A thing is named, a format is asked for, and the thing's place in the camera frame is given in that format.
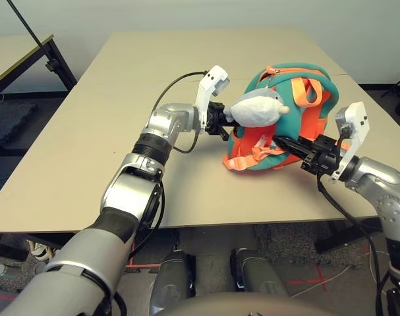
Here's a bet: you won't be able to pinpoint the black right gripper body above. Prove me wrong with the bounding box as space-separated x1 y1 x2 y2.
300 134 344 175

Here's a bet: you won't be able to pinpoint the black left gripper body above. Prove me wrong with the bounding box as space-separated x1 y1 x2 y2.
204 101 233 141

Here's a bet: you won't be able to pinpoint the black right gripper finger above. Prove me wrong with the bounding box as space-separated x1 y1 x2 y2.
273 136 314 159

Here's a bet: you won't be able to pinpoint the grey white plush shark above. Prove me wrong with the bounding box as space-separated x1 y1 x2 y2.
223 89 291 128

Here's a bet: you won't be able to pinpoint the teal and orange backpack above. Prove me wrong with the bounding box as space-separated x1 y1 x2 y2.
221 62 349 172

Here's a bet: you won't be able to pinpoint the black table foot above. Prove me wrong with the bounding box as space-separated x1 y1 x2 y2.
313 219 384 254

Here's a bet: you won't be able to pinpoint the speckled grey floor mat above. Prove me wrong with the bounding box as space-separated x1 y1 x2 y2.
254 222 385 267
0 253 49 290

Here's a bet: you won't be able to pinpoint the red floor tape cross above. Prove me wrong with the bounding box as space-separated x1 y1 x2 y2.
287 263 329 292

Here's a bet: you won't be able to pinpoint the grey right robot leg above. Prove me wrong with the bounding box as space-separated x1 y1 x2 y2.
230 247 289 316

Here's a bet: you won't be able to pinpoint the grey robot leg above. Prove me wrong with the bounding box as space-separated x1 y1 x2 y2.
230 247 289 316
150 248 197 316

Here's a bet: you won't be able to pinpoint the red floor tape lines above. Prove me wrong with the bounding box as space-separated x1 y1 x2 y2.
125 256 161 268

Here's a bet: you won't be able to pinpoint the grey left robot leg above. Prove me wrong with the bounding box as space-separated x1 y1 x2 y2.
150 248 197 316

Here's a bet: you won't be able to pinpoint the grey robot torso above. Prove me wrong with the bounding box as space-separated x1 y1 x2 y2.
159 291 289 316

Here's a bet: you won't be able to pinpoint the thin black pole with clamp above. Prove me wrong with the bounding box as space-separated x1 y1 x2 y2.
7 0 61 72

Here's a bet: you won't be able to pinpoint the dark foam floor pad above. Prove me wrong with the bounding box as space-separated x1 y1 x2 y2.
0 101 38 147

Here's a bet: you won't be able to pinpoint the beige side table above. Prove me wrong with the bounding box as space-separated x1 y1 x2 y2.
0 33 78 99

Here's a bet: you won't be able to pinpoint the white black striped shoe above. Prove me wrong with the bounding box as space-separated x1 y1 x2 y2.
26 239 57 264

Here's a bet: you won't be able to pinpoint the grey cylinder can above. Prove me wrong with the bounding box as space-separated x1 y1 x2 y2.
0 263 16 280

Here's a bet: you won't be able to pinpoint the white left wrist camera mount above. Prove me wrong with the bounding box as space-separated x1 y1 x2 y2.
194 65 232 134

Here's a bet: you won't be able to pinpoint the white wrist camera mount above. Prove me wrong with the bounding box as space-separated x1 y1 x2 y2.
194 65 232 134
331 101 371 180

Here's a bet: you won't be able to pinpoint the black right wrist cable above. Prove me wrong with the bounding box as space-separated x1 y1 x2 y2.
316 130 397 316

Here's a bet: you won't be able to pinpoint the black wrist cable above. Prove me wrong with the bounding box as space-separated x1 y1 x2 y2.
154 70 210 155
316 130 397 316

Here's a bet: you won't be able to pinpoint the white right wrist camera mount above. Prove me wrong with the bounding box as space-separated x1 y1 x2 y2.
331 101 371 180

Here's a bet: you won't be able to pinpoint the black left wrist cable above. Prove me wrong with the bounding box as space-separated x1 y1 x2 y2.
154 70 210 155

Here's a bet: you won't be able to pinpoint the white floor cable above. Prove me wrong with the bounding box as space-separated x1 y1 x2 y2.
291 273 347 299

